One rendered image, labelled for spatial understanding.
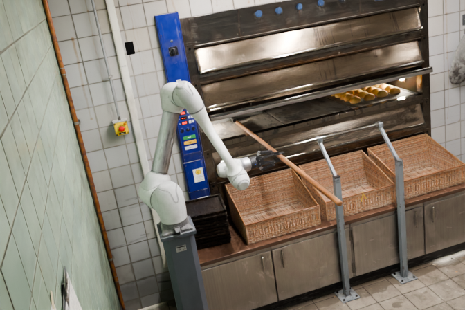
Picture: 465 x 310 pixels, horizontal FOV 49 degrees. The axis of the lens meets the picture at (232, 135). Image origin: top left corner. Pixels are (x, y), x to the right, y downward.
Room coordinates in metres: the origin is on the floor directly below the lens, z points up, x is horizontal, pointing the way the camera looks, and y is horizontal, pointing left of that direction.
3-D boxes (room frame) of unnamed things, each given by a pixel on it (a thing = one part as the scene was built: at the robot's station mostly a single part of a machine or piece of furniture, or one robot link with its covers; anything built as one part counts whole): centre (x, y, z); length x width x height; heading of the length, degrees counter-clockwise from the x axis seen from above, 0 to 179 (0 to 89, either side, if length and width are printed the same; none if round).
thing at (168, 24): (4.40, 0.54, 1.07); 1.93 x 0.16 x 2.15; 14
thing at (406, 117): (3.74, -0.70, 1.02); 1.79 x 0.11 x 0.19; 104
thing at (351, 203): (3.49, -0.79, 0.72); 0.56 x 0.49 x 0.28; 102
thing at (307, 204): (3.34, -0.20, 0.72); 0.56 x 0.49 x 0.28; 103
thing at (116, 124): (3.34, 0.74, 1.46); 0.10 x 0.07 x 0.10; 104
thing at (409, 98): (3.76, -0.70, 1.16); 1.80 x 0.06 x 0.04; 104
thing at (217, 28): (3.77, -0.70, 1.99); 1.80 x 0.08 x 0.21; 104
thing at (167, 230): (2.64, 0.40, 1.03); 0.22 x 0.18 x 0.06; 12
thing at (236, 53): (3.74, -0.70, 1.80); 1.79 x 0.11 x 0.19; 104
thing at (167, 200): (2.67, 0.41, 1.17); 0.18 x 0.16 x 0.22; 34
